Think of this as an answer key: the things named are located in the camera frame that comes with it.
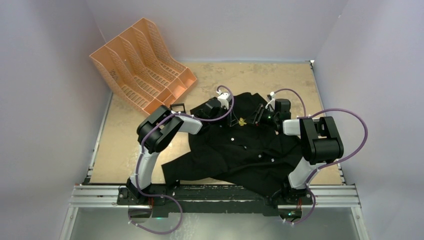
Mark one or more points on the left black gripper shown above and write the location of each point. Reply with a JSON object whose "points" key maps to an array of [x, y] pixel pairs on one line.
{"points": [[231, 120]]}

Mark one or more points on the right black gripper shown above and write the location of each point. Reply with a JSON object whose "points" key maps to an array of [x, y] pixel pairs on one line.
{"points": [[255, 120]]}

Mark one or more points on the gold leaf brooch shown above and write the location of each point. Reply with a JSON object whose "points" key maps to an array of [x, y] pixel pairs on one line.
{"points": [[242, 122]]}

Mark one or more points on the black button shirt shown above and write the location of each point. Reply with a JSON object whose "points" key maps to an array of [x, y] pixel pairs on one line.
{"points": [[254, 157]]}

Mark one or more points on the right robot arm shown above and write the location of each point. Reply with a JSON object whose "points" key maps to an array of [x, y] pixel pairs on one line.
{"points": [[320, 142]]}

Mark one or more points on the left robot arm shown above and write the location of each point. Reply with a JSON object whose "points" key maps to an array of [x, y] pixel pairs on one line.
{"points": [[157, 131]]}

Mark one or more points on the orange plastic file organizer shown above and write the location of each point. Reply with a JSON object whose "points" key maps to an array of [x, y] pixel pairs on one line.
{"points": [[138, 67]]}

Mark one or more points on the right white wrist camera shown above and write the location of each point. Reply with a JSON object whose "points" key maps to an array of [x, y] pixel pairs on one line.
{"points": [[270, 106]]}

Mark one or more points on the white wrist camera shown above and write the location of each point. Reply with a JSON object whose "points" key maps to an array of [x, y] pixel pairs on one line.
{"points": [[270, 106], [225, 98]]}

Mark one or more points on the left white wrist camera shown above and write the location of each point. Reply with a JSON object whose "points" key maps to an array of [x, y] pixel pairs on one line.
{"points": [[225, 98]]}

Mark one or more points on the small black rectangular frame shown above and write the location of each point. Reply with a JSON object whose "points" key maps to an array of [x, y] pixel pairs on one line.
{"points": [[178, 108]]}

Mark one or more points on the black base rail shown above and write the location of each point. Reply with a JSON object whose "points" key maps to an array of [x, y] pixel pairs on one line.
{"points": [[215, 199]]}

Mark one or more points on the aluminium frame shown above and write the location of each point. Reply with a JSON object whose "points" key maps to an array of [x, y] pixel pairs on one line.
{"points": [[323, 196]]}

